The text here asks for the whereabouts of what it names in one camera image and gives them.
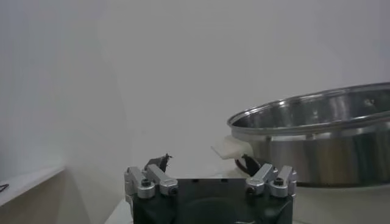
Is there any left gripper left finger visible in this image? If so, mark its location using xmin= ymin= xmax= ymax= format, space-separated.
xmin=124 ymin=153 xmax=179 ymax=200

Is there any stainless steel steamer pot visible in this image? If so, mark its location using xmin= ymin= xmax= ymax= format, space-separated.
xmin=227 ymin=81 xmax=390 ymax=187

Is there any white side table with cable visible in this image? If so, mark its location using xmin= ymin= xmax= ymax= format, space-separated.
xmin=0 ymin=165 xmax=66 ymax=224

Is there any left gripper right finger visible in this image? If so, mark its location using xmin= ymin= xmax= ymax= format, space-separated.
xmin=241 ymin=153 xmax=298 ymax=199

